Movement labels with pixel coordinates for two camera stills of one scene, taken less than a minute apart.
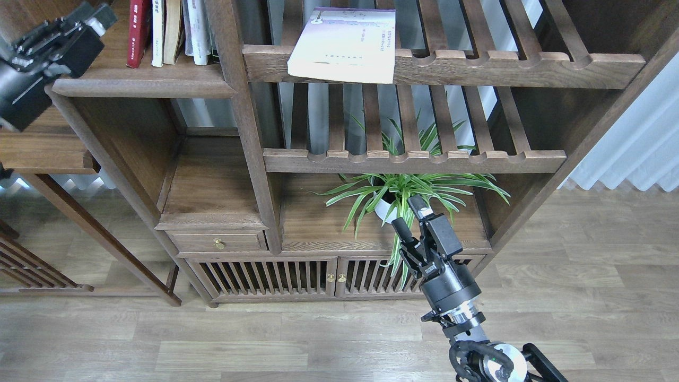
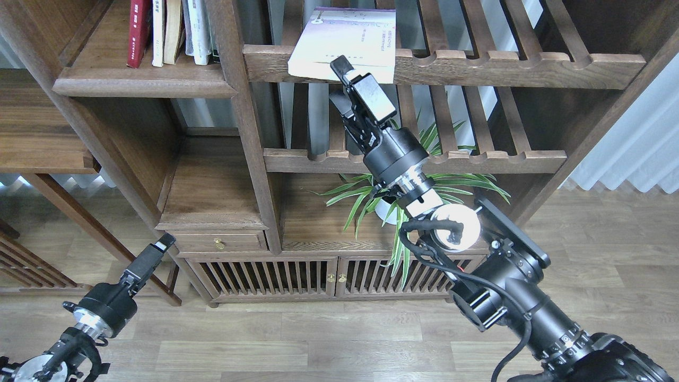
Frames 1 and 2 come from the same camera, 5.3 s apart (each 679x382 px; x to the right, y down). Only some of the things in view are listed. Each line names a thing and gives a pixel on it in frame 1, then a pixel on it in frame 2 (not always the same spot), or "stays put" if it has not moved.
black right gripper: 448,286 -> 387,150
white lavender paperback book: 350,44 stays put
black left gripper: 25,92 -> 105,307
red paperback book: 138,28 stays put
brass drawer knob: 217,243 stays put
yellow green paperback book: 157,30 stays put
